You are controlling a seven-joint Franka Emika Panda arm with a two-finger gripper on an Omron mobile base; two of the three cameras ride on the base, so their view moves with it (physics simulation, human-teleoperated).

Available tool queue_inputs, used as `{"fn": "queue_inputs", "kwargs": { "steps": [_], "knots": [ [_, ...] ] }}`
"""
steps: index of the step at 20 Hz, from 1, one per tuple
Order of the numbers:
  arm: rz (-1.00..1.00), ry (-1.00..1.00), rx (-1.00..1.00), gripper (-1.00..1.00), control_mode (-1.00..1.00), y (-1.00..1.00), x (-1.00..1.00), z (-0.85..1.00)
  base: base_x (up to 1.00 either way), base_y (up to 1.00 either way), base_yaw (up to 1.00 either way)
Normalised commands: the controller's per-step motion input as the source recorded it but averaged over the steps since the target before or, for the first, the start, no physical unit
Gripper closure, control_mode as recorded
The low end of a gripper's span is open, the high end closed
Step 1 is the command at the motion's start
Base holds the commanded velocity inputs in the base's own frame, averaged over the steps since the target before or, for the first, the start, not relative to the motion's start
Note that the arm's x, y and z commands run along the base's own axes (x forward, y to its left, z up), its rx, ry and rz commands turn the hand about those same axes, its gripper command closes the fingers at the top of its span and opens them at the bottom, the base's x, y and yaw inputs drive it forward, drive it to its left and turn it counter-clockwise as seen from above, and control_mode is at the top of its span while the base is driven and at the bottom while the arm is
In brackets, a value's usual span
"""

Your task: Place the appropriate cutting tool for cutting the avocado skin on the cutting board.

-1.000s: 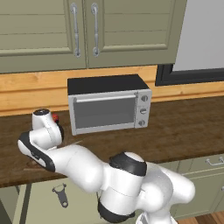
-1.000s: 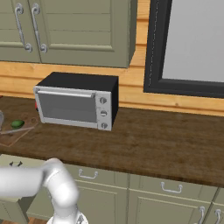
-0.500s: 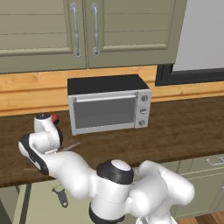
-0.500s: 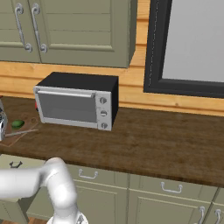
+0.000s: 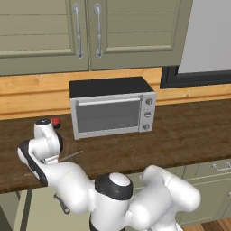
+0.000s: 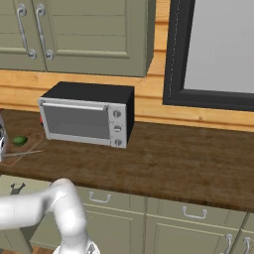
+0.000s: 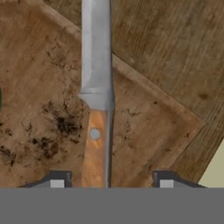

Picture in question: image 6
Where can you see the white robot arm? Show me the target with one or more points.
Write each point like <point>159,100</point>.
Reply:
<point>66,211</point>

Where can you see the brown wooden cutting board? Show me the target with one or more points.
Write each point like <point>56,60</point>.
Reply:
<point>31,140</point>

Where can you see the green avocado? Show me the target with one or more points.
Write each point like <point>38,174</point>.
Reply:
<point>20,140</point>

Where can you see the silver toaster oven knob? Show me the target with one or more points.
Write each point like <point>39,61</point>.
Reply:
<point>118,142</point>
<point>116,114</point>
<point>117,128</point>

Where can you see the black and silver toaster oven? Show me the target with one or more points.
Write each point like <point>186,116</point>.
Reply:
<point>99,94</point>

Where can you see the toaster oven glass door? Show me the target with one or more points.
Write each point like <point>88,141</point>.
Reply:
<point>76,122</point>

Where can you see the olive drawer front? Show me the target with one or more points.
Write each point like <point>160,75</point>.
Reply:
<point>125,200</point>
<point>225,215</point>
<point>33,186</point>

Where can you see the black framed window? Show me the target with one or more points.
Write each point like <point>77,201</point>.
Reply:
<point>177,66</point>

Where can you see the small red object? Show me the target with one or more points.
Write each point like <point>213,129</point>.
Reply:
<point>41,119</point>

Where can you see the grey knife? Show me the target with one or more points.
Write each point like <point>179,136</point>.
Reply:
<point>25,153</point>

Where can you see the olive wall cupboard door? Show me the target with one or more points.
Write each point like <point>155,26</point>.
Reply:
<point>10,33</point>
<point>96,33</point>

